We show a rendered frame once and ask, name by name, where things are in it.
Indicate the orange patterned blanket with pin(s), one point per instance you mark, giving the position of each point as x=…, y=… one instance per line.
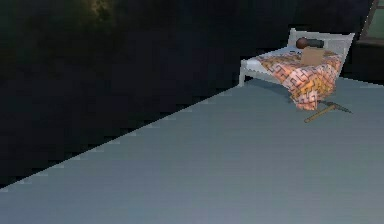
x=306, y=80

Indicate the wooden stick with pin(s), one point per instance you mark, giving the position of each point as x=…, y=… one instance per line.
x=321, y=113

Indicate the brown ball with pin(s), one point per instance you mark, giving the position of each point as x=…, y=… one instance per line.
x=301, y=43

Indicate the tan cardboard box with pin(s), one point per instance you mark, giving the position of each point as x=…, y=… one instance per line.
x=312, y=56

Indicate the dark grey cylinder pillow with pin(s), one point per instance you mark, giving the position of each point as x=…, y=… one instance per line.
x=316, y=43

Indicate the dark framed window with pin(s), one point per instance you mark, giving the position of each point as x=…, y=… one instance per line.
x=374, y=21

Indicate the white bed frame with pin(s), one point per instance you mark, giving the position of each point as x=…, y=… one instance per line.
x=252, y=67

